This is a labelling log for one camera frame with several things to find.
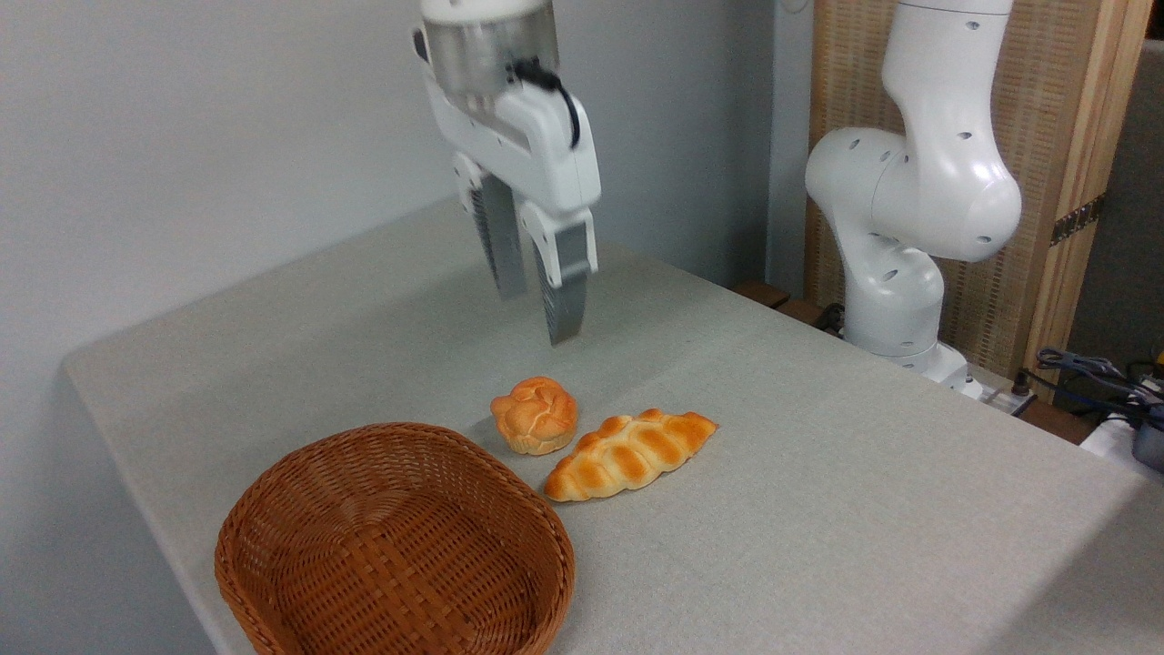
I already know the long braided bread loaf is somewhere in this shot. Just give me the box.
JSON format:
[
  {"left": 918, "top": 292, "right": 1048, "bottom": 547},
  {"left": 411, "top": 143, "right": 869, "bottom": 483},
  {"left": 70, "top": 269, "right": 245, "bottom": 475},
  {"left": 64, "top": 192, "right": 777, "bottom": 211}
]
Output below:
[{"left": 543, "top": 408, "right": 720, "bottom": 504}]

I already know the brass screen hinge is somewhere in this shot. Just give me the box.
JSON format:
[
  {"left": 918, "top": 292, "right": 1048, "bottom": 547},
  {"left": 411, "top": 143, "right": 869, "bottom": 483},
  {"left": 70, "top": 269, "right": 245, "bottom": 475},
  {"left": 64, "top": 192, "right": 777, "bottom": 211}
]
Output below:
[{"left": 1049, "top": 193, "right": 1107, "bottom": 248}]

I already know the wooden woven screen panel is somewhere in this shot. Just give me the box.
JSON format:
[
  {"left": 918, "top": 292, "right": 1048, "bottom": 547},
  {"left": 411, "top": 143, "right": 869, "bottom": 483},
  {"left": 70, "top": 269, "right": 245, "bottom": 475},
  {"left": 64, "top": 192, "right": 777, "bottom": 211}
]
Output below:
[{"left": 804, "top": 0, "right": 1156, "bottom": 403}]

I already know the brown wicker basket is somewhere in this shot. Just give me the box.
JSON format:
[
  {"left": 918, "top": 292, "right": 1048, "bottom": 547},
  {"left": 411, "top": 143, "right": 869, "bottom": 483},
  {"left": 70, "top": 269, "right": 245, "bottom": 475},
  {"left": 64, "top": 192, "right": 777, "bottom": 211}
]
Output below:
[{"left": 214, "top": 421, "right": 577, "bottom": 655}]

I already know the dark grey partition panel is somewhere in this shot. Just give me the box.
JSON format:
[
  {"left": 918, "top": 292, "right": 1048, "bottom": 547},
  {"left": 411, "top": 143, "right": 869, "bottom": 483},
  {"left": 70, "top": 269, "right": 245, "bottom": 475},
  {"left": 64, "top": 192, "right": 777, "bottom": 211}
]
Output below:
[{"left": 1064, "top": 38, "right": 1164, "bottom": 367}]

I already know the bundle of dark cables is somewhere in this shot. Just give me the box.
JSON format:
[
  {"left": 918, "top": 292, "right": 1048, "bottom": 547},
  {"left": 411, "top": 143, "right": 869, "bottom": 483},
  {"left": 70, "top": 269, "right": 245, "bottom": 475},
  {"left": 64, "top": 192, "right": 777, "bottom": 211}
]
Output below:
[{"left": 1011, "top": 346, "right": 1164, "bottom": 421}]

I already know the round knotted bread roll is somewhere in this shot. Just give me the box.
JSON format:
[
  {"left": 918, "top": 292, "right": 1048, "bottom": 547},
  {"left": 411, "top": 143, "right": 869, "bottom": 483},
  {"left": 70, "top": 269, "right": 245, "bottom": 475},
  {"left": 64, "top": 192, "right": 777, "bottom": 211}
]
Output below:
[{"left": 489, "top": 375, "right": 580, "bottom": 458}]

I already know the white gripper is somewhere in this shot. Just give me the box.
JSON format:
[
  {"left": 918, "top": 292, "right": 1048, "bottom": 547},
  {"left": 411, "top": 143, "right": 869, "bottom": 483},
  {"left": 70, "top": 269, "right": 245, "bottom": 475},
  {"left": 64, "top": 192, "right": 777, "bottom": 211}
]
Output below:
[{"left": 418, "top": 73, "right": 603, "bottom": 348}]

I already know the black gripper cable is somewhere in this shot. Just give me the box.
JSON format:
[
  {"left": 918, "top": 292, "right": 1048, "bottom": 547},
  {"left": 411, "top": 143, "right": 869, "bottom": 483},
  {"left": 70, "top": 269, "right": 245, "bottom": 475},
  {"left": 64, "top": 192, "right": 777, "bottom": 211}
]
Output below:
[{"left": 507, "top": 57, "right": 582, "bottom": 150}]

